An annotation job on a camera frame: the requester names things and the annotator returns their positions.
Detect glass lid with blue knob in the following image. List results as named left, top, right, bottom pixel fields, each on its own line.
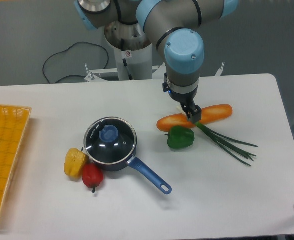
left=84, top=117, right=137, bottom=165

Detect green bell pepper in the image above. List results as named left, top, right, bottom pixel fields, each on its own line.
left=166, top=125, right=195, bottom=150

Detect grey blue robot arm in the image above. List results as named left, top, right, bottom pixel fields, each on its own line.
left=74, top=0, right=239, bottom=123

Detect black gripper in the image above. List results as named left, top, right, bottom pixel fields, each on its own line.
left=162, top=73, right=202, bottom=124

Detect green onion stalks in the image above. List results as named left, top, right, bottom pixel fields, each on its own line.
left=176, top=106, right=259, bottom=168

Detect yellow bell pepper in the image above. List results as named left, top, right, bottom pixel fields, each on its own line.
left=64, top=148, right=89, bottom=179

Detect yellow woven basket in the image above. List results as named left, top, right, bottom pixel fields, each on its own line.
left=0, top=104, right=32, bottom=216

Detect dark blue saucepan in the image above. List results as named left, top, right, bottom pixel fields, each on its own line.
left=88, top=137, right=172, bottom=195

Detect black cable on floor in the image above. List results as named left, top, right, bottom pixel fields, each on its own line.
left=42, top=41, right=110, bottom=85

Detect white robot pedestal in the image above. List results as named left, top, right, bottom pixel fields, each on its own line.
left=84, top=20, right=225, bottom=83

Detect red bell pepper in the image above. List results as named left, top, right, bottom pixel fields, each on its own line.
left=82, top=163, right=104, bottom=193

